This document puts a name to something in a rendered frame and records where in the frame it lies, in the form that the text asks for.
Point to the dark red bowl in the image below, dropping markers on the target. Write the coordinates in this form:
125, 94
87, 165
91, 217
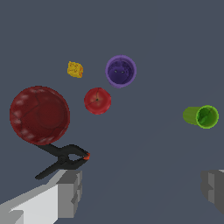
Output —
39, 115

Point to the black spring clamp orange tip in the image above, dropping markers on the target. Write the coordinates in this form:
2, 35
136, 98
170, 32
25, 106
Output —
62, 159

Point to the green cup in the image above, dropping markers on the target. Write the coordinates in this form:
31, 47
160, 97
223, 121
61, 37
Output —
201, 116

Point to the purple cup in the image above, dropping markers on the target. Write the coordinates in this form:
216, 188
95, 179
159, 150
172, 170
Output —
120, 71

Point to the red apple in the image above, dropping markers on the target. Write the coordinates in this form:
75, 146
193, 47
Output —
97, 101

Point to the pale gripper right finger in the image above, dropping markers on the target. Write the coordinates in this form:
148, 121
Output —
214, 186

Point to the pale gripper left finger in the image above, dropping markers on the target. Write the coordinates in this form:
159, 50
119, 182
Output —
46, 198

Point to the small yellow block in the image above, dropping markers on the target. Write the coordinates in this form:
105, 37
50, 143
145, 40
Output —
75, 69

